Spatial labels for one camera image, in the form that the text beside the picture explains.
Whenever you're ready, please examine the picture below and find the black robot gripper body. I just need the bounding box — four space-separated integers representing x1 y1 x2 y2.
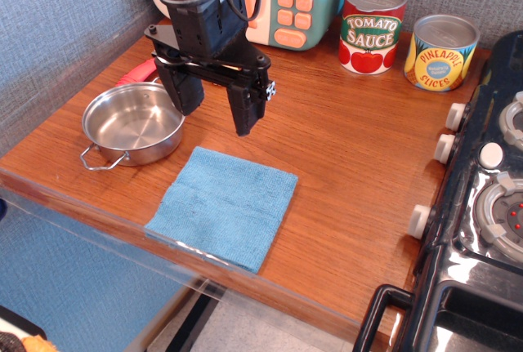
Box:
147 0 275 100

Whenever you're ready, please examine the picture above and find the red handled metal spoon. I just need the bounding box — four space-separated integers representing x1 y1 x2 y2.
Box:
115 58 156 87

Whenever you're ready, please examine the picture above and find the toy microwave oven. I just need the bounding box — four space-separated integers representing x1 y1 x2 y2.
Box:
145 0 352 51

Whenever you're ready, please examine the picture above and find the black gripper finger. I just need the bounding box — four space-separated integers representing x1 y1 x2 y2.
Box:
154 57 204 116
226 83 266 136

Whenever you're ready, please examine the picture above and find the black toy stove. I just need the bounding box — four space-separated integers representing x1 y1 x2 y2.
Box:
354 31 522 351

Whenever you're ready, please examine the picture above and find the small steel pot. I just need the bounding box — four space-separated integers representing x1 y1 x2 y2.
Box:
80 82 185 171

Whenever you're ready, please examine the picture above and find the pineapple slices can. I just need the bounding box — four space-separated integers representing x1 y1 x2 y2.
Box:
404 14 480 92

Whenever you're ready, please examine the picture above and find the blue cloth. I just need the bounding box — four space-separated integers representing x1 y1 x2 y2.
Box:
145 147 297 273

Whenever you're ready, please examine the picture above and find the tomato sauce can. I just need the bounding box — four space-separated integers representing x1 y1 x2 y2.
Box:
338 0 408 75

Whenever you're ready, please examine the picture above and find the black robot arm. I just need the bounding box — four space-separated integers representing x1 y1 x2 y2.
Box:
145 0 275 136

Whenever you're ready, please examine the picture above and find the orange plush object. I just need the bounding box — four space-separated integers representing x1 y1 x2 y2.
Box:
21 336 58 352

